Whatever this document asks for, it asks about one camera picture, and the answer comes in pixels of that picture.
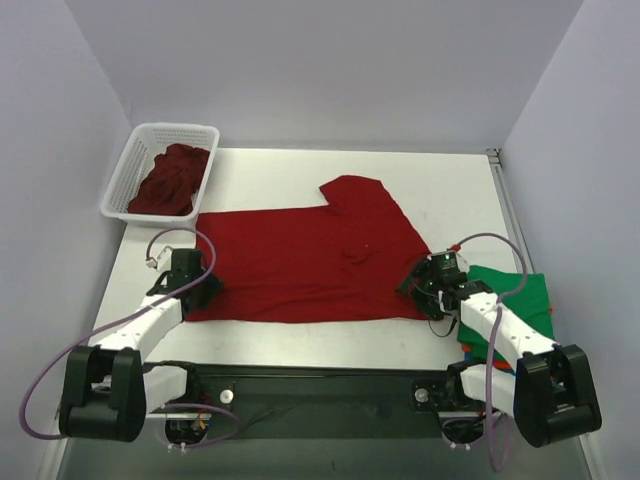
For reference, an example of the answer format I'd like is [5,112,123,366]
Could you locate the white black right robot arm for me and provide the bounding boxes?
[397,251,602,447]

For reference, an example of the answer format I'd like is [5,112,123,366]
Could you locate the aluminium frame rail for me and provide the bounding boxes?
[485,148,608,479]

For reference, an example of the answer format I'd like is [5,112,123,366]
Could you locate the dark red crumpled shirt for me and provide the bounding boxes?
[127,143,210,216]

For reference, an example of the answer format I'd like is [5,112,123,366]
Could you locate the white perforated plastic basket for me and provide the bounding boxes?
[100,122,220,228]

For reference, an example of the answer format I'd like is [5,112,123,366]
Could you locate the red t-shirt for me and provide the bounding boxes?
[188,175,429,323]

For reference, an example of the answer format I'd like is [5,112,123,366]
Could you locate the blue folded t-shirt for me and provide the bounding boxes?
[464,351,515,375]

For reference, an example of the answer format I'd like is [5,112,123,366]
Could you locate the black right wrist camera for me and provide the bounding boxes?
[428,250,467,283]

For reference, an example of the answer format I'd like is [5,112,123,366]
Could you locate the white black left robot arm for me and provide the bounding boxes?
[58,269,223,442]

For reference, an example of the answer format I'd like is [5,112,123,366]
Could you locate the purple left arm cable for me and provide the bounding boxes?
[18,227,241,446]

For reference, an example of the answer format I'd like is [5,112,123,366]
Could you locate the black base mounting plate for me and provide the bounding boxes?
[151,364,485,447]

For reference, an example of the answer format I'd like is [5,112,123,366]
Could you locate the green folded t-shirt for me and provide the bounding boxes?
[457,265,555,359]

